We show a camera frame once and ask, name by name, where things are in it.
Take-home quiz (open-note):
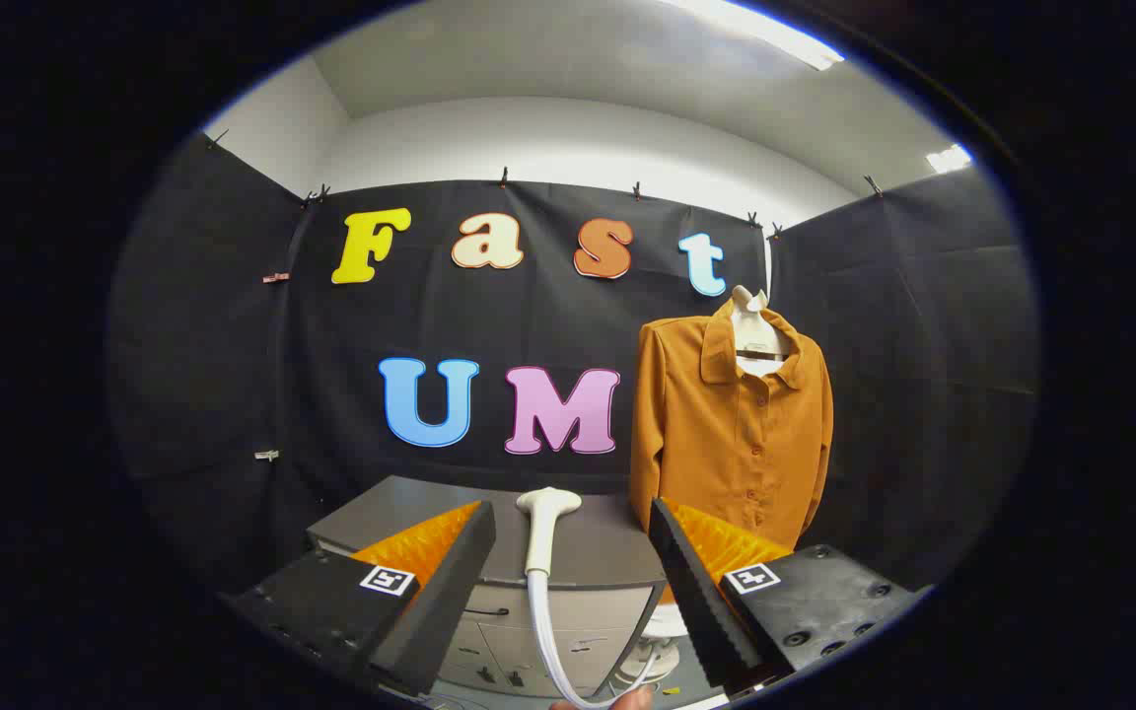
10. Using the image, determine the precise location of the black backdrop cloth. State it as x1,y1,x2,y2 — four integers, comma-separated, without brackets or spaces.
109,133,1040,593

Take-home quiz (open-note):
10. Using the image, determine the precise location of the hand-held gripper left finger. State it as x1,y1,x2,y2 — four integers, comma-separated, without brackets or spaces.
218,500,497,697

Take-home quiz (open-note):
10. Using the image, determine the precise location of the orange button-up shirt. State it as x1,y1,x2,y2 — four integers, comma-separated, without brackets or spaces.
629,299,835,553

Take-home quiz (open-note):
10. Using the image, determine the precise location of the long ceiling light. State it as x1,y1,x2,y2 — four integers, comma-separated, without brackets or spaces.
662,0,845,72

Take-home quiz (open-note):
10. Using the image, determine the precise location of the grey drawer cabinet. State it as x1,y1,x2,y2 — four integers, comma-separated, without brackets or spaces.
307,475,668,701

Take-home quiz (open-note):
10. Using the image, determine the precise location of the white clothes hanger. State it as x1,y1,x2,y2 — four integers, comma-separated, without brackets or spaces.
731,286,791,378

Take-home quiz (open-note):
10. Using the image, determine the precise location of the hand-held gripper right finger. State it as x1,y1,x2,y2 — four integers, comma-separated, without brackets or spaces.
649,498,934,696

